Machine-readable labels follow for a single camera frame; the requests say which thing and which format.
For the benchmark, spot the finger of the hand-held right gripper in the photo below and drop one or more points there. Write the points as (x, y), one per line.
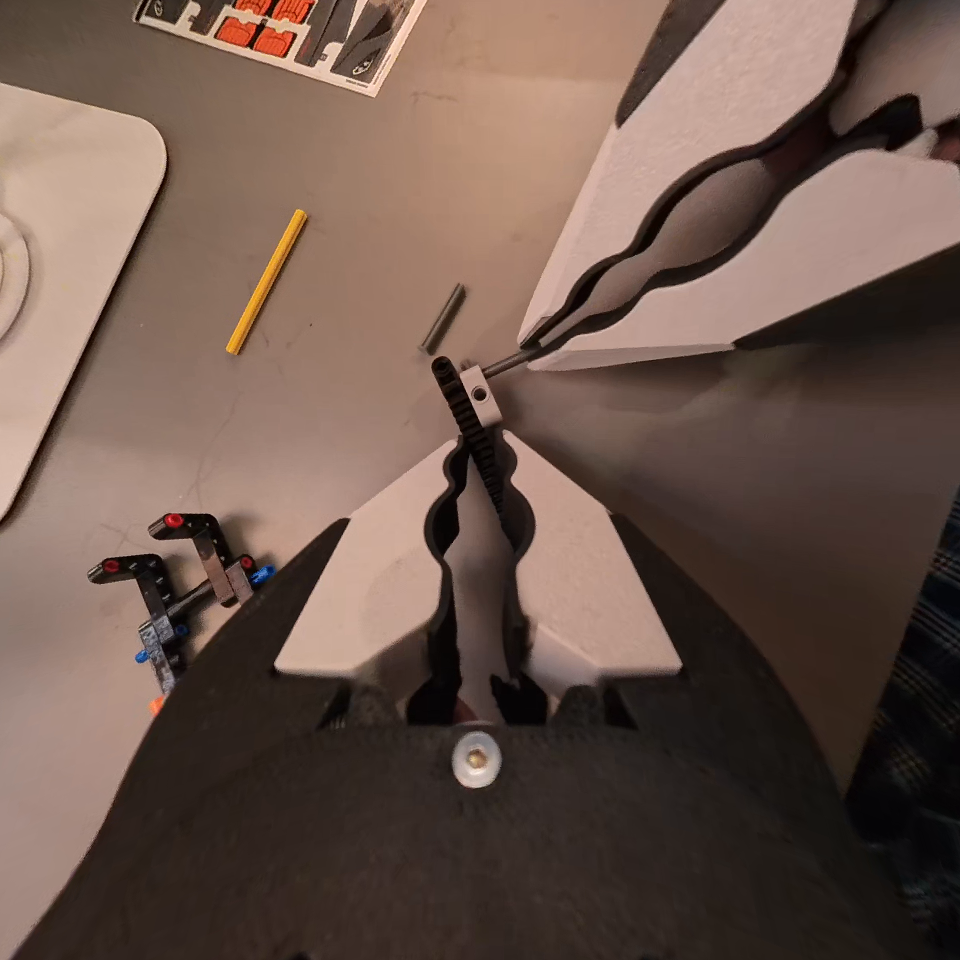
(824, 246)
(712, 89)

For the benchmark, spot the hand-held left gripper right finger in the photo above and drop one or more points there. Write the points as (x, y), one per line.
(592, 592)

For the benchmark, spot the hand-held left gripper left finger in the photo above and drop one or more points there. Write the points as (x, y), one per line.
(360, 592)

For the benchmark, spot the black lego gear rack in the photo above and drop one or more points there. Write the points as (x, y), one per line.
(454, 401)

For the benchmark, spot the lego sticker sheet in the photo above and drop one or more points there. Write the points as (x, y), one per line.
(337, 45)

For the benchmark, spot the yellow lego axle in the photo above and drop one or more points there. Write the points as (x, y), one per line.
(265, 280)

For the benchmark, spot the black lego chassis frame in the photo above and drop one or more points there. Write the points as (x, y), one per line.
(142, 566)

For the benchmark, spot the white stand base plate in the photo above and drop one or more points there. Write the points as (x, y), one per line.
(89, 225)

